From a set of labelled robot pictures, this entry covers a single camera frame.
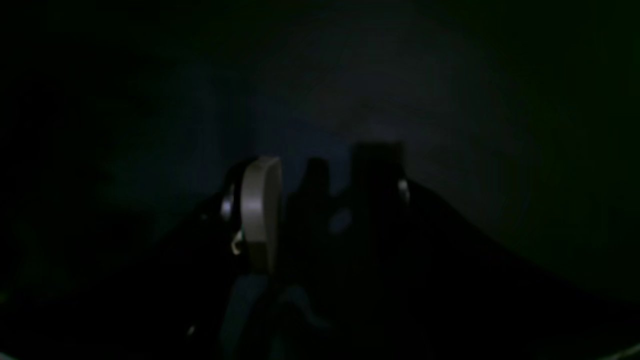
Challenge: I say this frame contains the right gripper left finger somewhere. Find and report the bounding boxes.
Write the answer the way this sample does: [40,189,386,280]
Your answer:
[235,156,282,275]

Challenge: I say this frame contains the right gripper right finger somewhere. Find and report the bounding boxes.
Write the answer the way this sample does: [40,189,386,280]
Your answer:
[350,142,410,279]

